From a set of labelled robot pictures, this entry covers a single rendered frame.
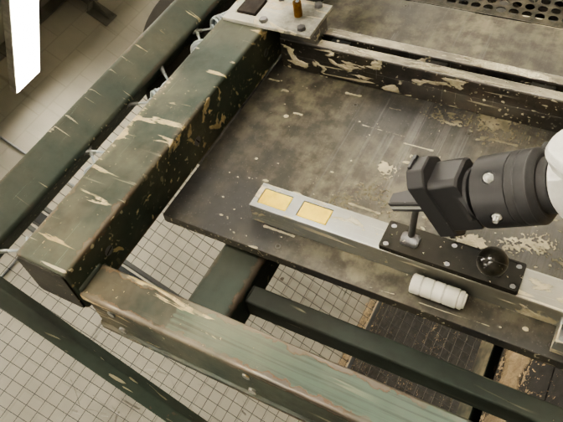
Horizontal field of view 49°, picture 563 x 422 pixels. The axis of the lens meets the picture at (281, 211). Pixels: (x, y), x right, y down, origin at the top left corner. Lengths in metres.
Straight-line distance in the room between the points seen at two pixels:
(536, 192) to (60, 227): 0.66
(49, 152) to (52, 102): 4.67
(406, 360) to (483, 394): 0.11
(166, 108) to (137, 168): 0.14
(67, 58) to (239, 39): 5.35
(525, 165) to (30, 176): 1.13
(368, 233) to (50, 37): 5.86
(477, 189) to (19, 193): 1.08
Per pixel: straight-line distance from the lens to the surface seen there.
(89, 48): 6.58
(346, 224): 0.95
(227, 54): 1.17
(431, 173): 0.78
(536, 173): 0.72
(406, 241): 0.91
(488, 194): 0.73
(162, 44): 1.78
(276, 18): 1.23
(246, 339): 0.85
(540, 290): 0.91
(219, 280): 1.01
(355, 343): 0.95
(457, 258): 0.91
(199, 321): 0.88
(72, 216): 0.99
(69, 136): 1.59
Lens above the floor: 1.75
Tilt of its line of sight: 5 degrees down
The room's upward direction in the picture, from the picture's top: 55 degrees counter-clockwise
